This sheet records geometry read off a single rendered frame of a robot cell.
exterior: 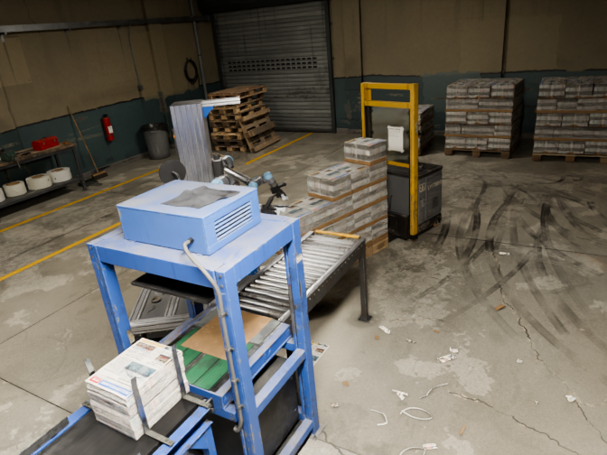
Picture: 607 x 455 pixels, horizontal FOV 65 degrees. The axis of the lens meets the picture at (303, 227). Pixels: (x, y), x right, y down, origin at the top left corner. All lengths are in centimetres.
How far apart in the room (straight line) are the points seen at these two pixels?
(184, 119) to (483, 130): 639
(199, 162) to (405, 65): 775
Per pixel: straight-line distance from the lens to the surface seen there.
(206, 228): 231
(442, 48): 1101
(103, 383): 256
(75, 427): 281
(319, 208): 479
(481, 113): 931
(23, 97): 1031
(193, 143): 412
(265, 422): 302
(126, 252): 261
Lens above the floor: 253
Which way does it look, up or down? 23 degrees down
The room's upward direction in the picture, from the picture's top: 5 degrees counter-clockwise
